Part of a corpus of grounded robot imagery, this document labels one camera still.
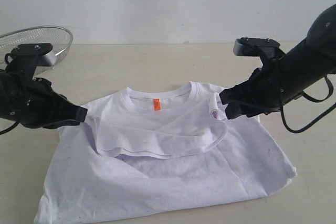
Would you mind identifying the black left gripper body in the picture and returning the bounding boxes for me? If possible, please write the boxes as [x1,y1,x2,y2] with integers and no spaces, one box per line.
[1,69,71,130]

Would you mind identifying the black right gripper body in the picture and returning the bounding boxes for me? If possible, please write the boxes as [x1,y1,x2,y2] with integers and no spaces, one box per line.
[247,58,315,113]

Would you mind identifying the white cotton t-shirt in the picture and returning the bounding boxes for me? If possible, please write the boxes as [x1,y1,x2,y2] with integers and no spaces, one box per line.
[34,82,297,223]

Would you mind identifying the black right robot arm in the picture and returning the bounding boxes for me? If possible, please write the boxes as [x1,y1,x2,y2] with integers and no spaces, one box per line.
[219,6,335,119]

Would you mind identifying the metal mesh basket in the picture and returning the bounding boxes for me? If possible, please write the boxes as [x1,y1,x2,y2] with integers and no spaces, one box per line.
[1,26,74,75]

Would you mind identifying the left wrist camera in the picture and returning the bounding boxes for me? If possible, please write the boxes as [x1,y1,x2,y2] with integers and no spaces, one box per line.
[5,43,57,79]

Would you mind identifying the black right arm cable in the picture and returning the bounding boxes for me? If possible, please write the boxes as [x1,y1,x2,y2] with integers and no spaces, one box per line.
[279,74,336,133]

